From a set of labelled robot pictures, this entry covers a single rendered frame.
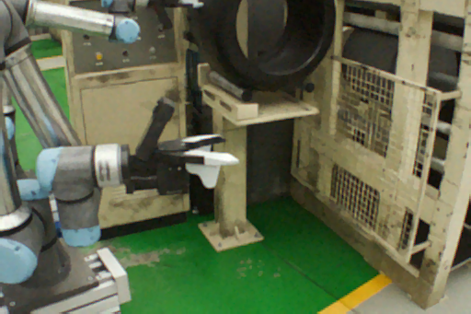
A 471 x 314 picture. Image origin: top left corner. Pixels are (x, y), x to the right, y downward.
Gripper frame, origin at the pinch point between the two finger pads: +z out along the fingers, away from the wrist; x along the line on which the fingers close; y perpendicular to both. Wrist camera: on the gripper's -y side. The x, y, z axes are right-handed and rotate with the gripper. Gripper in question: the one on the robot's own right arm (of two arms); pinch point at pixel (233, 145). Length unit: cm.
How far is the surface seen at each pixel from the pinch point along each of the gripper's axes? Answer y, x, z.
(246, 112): 11, -87, 19
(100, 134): 27, -136, -43
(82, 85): 2, -131, -49
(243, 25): -21, -123, 25
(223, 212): 71, -134, 15
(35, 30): -36, -963, -300
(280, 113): 13, -93, 33
